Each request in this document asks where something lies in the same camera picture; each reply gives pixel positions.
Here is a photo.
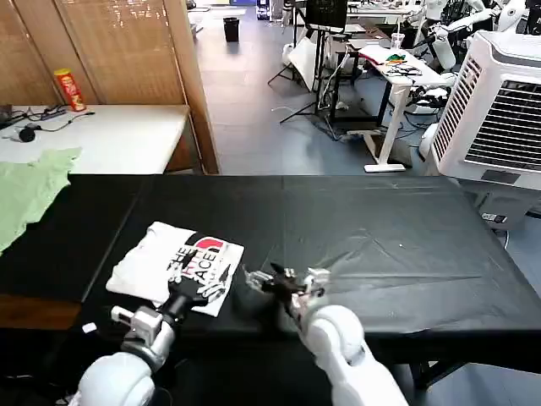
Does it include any white air cooler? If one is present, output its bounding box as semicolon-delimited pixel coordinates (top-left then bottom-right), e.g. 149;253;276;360
429;30;541;232

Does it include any black cable bundle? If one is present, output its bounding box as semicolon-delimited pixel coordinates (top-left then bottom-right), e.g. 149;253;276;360
383;61;424;78

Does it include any black tripod with monitor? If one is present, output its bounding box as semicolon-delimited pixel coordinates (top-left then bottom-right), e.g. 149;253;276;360
268;0;360;140

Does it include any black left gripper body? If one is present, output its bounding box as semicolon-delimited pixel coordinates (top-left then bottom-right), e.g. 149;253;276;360
158;277;208;325

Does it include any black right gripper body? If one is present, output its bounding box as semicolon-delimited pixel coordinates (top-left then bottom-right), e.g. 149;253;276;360
264;261;308;306

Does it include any plastic cup with straw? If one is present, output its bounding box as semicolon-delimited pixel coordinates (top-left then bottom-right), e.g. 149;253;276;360
391;19;406;50

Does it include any white desk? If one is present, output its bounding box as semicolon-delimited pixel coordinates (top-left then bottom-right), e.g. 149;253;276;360
345;40;456;173

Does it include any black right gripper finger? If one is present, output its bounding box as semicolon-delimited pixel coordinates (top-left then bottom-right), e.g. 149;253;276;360
242;264;275;283
245;277;272;294

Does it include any light green cloth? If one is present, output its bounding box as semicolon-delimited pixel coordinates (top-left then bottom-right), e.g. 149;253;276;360
0;146;84;256

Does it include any colourful clothes pile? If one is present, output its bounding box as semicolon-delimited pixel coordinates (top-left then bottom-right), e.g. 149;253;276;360
358;44;407;67

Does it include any red yellow chips can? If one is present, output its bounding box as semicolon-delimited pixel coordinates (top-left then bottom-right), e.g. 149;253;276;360
52;68;88;113

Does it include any wooden folding screen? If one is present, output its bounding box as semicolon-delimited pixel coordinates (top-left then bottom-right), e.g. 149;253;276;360
0;0;220;174

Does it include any white printed t-shirt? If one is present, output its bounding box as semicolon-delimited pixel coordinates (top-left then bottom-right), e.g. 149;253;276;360
105;221;246;318

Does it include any black table cloth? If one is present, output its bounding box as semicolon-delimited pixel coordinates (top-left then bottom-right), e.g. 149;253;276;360
0;173;528;406

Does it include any black waste bin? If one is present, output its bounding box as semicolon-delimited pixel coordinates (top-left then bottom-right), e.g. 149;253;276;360
223;17;241;42

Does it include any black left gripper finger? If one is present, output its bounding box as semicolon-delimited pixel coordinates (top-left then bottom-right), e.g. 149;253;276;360
198;264;232;299
167;249;197;282

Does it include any white reflector panel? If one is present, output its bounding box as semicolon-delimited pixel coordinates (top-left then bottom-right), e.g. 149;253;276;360
289;37;318;92

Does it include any white humanoid robot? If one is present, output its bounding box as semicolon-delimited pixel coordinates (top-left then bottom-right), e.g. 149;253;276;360
404;0;541;72

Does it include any white side table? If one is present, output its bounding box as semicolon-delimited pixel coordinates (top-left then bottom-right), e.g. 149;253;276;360
0;104;192;175

